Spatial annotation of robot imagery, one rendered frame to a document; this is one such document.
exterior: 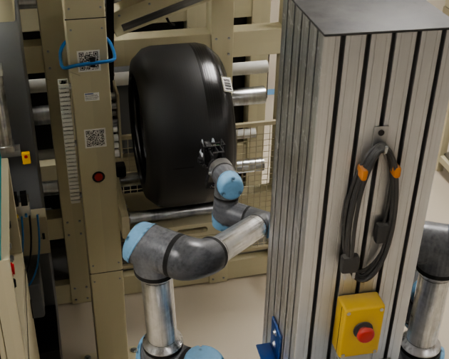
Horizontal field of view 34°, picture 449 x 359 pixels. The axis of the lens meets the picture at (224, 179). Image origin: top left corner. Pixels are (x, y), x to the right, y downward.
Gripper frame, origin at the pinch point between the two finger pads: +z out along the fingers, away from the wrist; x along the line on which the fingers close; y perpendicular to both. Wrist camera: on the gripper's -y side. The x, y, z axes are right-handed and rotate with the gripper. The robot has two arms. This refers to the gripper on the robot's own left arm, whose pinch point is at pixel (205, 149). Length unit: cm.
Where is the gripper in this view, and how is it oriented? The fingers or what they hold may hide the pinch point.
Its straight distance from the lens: 246.5
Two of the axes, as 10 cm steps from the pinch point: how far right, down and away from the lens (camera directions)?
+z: -2.4, -4.1, 8.8
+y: -0.2, -9.0, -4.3
